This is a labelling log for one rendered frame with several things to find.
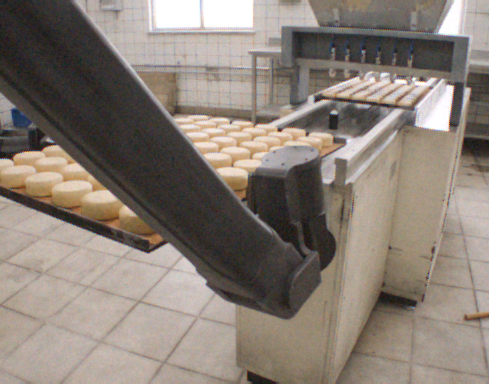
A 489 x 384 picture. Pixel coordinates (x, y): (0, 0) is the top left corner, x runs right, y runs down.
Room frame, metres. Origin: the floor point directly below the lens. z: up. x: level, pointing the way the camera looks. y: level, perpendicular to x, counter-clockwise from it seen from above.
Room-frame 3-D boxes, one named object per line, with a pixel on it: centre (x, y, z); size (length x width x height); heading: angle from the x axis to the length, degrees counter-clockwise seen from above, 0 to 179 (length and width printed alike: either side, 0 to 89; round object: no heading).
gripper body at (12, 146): (0.73, 0.42, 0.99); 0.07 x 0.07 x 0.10; 15
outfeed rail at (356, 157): (1.81, -0.71, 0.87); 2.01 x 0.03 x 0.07; 150
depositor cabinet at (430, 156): (2.19, -0.76, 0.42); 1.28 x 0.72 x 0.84; 150
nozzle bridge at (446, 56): (1.78, -0.53, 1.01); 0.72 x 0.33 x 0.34; 60
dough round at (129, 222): (0.42, 0.11, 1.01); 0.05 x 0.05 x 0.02
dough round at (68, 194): (0.48, 0.22, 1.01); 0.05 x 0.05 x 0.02
